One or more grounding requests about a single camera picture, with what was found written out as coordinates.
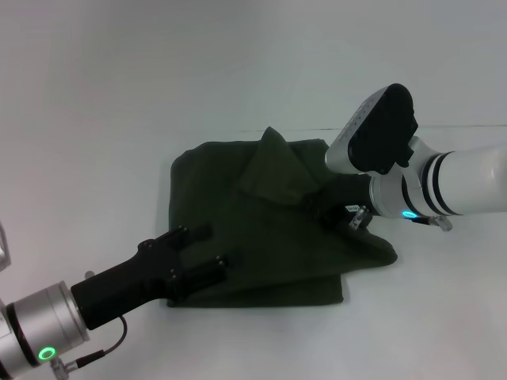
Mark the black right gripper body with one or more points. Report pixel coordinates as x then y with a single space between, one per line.
348 213

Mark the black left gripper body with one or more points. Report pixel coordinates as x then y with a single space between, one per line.
130 277

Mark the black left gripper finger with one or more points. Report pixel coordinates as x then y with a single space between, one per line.
210 271
198 232

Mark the dark green t-shirt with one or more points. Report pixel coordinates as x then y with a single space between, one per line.
269 229

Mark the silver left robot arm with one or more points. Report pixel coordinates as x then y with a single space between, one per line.
35 328

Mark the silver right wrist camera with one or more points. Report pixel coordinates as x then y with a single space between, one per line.
372 134

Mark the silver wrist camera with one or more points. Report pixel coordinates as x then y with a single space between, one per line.
3 245
372 134

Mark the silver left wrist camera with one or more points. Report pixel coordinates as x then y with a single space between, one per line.
3 245

